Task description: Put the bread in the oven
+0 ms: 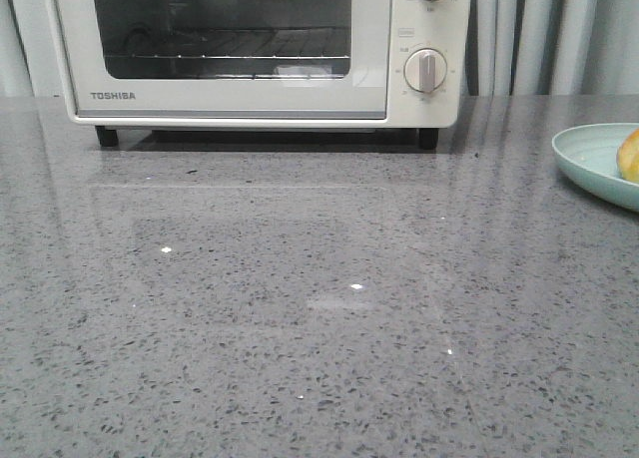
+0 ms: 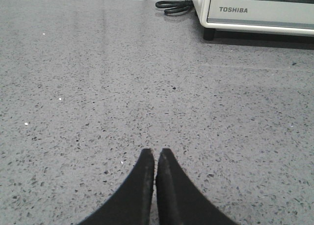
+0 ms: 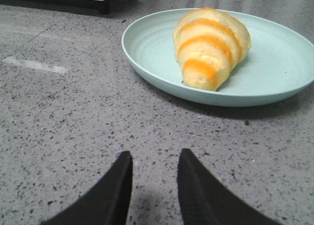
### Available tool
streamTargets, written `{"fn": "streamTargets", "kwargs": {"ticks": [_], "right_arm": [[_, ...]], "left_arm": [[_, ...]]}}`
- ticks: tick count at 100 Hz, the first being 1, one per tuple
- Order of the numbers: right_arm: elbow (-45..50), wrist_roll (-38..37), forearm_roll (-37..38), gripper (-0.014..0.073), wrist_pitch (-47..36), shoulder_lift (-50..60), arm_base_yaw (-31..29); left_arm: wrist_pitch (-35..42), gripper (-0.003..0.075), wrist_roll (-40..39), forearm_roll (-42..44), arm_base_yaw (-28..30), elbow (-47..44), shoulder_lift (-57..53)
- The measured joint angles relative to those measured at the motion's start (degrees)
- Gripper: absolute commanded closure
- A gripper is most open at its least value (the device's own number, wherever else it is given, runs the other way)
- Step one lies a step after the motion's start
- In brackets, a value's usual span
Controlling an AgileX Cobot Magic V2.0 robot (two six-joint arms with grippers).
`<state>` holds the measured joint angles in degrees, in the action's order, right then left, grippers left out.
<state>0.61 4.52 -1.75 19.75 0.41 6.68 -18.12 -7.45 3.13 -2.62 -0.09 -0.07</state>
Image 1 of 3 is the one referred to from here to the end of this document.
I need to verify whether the glass oven door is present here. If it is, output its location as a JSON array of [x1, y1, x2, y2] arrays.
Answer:
[[53, 0, 391, 119]]

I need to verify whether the golden croissant bread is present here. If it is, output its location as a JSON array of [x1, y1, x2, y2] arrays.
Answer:
[[616, 129, 639, 184]]

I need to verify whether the lower oven control knob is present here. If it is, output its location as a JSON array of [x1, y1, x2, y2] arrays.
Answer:
[[403, 49, 447, 94]]

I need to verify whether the white Toshiba toaster oven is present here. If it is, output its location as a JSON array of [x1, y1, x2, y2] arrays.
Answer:
[[45, 0, 470, 148]]

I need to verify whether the light green plate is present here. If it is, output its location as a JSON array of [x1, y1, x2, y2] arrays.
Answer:
[[551, 123, 638, 213]]

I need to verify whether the grey pleated curtain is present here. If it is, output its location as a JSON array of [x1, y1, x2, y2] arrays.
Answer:
[[1, 0, 638, 97]]

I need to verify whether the metal wire oven rack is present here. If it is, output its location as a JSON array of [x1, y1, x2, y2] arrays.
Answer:
[[104, 27, 351, 80]]

